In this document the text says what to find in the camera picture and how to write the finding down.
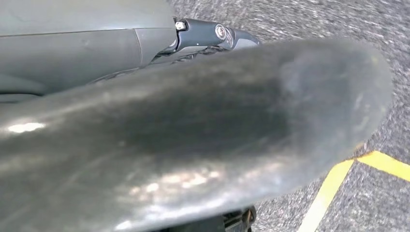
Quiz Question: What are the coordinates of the yellow floor tape square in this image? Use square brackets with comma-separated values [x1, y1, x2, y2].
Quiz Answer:
[298, 150, 410, 232]

